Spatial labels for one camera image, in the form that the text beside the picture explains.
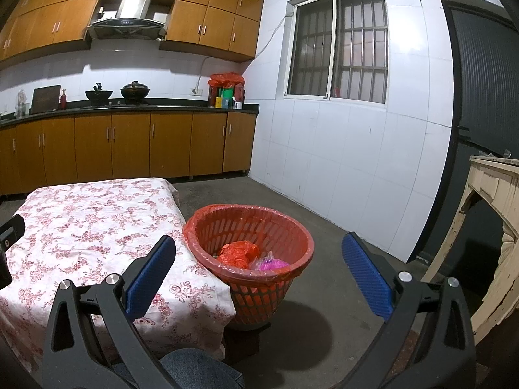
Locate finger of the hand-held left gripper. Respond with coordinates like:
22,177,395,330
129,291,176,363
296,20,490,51
0,213,26,252

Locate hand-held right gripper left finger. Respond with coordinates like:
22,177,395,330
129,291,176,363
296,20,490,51
41,234,179,389

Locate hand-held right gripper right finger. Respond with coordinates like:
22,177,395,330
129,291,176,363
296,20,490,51
334,232,477,389

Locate large red plastic bag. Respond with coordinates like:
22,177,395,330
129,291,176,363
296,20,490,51
216,240,261,270

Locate purple pink plastic bag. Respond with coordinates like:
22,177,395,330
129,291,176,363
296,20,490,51
250,252,291,273

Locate red plastic basket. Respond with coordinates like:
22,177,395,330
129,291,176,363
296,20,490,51
182,205,316,325

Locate floral tablecloth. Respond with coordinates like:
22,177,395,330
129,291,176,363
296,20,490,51
0,177,238,373

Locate person's leg in jeans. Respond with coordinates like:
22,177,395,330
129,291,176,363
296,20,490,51
114,348,246,389

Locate dark cutting board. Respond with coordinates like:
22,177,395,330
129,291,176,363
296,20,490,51
31,85,61,114

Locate lower wooden cabinets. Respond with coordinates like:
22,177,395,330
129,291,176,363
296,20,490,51
0,111,258,197

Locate cream wooden table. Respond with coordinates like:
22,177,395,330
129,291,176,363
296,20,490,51
422,155,519,345

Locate black gas stove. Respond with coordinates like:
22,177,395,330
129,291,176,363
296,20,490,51
81,100,151,108

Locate black countertop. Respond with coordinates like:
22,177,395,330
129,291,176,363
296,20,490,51
0,103,260,127

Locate black wok with lid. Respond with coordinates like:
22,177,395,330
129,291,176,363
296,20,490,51
120,80,151,101

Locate red bag over boxes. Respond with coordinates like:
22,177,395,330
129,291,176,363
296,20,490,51
208,72,245,89

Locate dark door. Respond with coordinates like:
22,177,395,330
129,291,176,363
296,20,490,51
438,0,519,260

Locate barred window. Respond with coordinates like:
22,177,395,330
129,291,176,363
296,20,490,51
283,0,390,108

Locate steel range hood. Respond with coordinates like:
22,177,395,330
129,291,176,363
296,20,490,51
84,0,168,42

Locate black wok with handle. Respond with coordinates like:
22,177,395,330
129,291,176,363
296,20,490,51
85,82,113,103

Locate white cable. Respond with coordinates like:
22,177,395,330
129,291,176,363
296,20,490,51
196,12,293,90

